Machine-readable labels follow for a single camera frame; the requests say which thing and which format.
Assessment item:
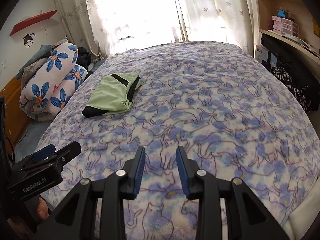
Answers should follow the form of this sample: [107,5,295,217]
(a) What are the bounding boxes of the green and black hooded jacket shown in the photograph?
[82,72,142,118]

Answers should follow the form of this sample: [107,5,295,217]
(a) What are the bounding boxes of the grey clothes pile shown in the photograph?
[15,39,68,89]

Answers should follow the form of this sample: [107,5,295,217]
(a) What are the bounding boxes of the black clothes pile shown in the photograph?
[76,47,92,70]

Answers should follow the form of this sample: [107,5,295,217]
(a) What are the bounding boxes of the person left hand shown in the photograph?
[37,198,49,220]

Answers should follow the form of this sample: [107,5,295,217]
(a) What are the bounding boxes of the orange wooden headboard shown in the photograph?
[1,77,32,155]

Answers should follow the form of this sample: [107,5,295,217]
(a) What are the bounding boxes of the small flower print pillow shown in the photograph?
[46,64,88,117]

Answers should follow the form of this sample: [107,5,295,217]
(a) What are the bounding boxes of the purple cat print blanket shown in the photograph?
[38,41,319,239]

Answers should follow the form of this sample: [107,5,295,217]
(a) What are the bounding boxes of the large flower print pillow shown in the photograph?
[20,42,78,121]

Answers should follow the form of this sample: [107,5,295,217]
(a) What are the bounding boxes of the black white patterned cloth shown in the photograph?
[270,67,319,113]

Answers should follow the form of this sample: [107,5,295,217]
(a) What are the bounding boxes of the white cardboard box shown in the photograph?
[255,45,277,67]

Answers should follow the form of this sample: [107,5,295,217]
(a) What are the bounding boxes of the white leaf print curtain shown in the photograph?
[54,0,259,57]

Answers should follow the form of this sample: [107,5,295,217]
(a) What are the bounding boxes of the pink stacked boxes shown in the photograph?
[272,16,299,37]

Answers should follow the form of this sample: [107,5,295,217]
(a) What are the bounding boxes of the light wooden shelf unit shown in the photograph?
[257,0,319,77]

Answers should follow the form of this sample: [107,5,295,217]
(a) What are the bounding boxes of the cartoon face wall sticker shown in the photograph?
[23,33,35,48]

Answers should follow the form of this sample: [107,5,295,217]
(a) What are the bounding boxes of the red wall shelf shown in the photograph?
[10,10,57,36]

